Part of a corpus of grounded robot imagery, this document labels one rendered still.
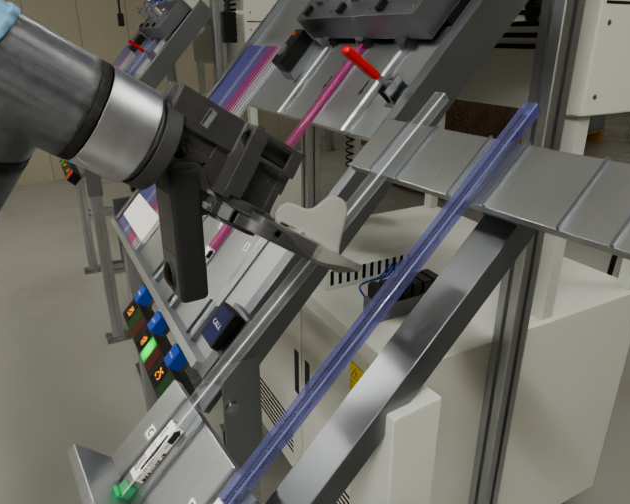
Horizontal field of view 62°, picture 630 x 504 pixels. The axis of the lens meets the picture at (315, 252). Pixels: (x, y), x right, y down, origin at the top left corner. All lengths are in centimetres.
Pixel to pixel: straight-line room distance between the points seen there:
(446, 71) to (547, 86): 16
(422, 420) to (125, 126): 35
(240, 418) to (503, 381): 50
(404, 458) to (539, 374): 67
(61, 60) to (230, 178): 14
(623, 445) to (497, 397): 90
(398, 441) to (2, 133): 39
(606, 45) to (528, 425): 73
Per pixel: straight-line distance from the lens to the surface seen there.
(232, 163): 43
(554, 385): 122
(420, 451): 54
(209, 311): 78
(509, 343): 97
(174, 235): 43
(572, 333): 118
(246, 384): 68
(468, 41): 77
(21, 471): 179
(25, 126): 39
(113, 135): 39
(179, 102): 42
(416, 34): 80
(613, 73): 102
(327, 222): 45
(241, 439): 72
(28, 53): 38
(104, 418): 187
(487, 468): 113
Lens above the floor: 112
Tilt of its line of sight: 22 degrees down
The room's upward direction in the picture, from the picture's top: straight up
